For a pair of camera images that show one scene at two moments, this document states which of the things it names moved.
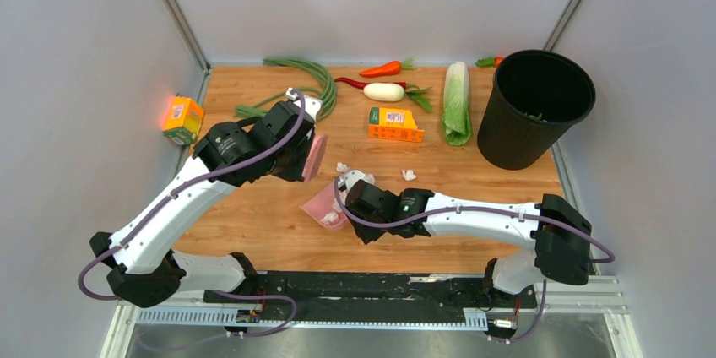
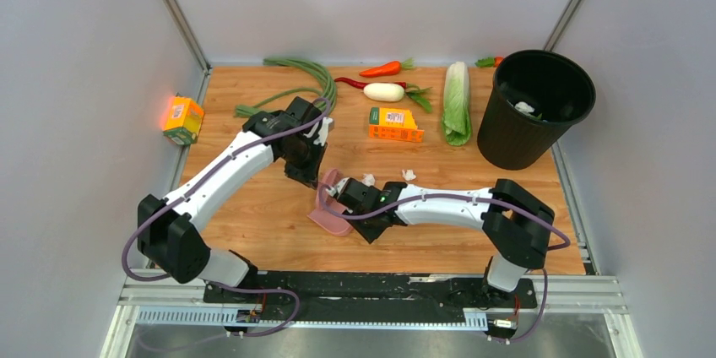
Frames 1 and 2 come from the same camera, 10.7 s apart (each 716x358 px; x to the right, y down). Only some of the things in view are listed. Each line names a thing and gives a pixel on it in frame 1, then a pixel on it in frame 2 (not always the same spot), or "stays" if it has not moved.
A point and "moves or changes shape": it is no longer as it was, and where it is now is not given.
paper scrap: x=409 y=175 stays
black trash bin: x=537 y=95 stays
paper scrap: x=329 y=218 -> x=524 y=108
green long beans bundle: x=328 y=86 stays
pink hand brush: x=314 y=160 moves or changes shape
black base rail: x=292 y=296 stays
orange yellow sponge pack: x=184 y=120 stays
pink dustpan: x=321 y=205 moves or changes shape
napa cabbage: x=456 y=116 stays
